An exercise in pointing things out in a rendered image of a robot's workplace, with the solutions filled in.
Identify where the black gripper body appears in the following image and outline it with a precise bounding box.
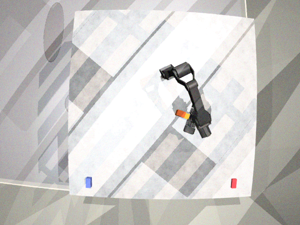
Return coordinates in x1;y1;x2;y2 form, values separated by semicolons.
183;108;195;135

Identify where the small blue block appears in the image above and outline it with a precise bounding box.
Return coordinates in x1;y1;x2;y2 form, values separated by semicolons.
86;177;92;188

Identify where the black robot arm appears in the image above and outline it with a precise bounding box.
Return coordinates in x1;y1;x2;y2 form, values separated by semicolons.
159;62;212;138

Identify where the red rectangular block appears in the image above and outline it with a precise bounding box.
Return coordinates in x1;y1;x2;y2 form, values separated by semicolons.
231;178;237;188

